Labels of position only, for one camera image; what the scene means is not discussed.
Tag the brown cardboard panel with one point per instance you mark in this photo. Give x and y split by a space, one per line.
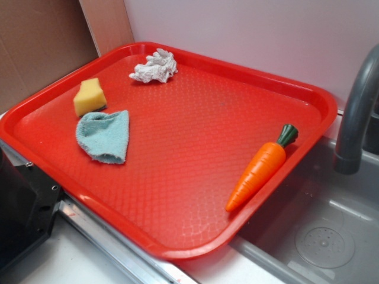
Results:
41 42

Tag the grey sink faucet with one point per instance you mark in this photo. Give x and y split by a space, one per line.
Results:
359 127

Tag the crumpled white paper towel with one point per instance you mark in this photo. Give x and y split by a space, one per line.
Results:
159 66

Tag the red plastic tray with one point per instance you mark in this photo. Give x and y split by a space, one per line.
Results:
190 140

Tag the orange toy carrot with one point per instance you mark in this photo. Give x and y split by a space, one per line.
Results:
265 163

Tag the metal rail strip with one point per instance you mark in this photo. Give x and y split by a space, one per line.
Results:
135 263

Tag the light blue cloth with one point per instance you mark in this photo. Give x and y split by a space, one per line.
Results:
104 137

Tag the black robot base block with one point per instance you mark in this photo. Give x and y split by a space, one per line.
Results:
29 202

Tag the grey plastic sink basin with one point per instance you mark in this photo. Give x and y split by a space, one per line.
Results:
318 226

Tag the yellow sponge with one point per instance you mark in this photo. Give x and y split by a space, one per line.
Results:
89 98

